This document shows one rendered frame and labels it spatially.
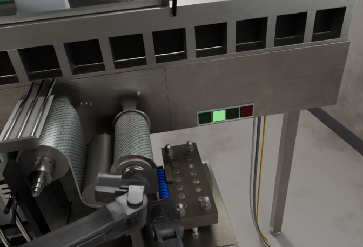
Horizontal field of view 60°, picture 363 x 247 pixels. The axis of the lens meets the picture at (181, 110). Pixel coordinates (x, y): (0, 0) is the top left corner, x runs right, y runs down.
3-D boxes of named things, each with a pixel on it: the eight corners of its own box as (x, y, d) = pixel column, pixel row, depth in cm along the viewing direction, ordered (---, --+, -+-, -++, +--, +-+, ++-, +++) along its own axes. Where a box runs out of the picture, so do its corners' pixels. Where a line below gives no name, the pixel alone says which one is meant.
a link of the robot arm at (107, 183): (140, 231, 72) (142, 204, 67) (89, 228, 71) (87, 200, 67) (144, 192, 82) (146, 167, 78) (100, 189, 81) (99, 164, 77)
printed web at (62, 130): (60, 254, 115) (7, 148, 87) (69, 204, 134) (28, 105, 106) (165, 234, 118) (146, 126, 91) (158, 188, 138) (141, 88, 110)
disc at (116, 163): (111, 191, 101) (108, 155, 93) (111, 190, 101) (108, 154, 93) (156, 188, 103) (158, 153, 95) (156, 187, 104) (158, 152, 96)
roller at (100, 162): (86, 211, 104) (76, 186, 97) (92, 160, 125) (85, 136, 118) (122, 205, 105) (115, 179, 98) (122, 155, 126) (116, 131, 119)
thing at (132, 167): (117, 174, 95) (139, 165, 94) (117, 169, 96) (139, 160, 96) (128, 189, 99) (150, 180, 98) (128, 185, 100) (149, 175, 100)
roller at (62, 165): (27, 185, 95) (10, 149, 87) (44, 135, 116) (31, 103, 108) (74, 177, 96) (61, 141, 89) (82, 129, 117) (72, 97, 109)
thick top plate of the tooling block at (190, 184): (174, 231, 111) (173, 220, 108) (162, 157, 145) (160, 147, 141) (218, 223, 113) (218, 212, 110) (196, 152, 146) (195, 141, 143)
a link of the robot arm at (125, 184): (147, 201, 74) (149, 177, 74) (118, 199, 73) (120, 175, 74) (148, 197, 81) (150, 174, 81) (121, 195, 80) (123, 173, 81)
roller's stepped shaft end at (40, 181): (30, 200, 83) (26, 192, 81) (35, 184, 88) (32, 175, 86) (42, 198, 83) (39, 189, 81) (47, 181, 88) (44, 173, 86)
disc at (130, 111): (112, 142, 122) (111, 110, 114) (112, 141, 122) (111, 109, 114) (150, 140, 124) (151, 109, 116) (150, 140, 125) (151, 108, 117)
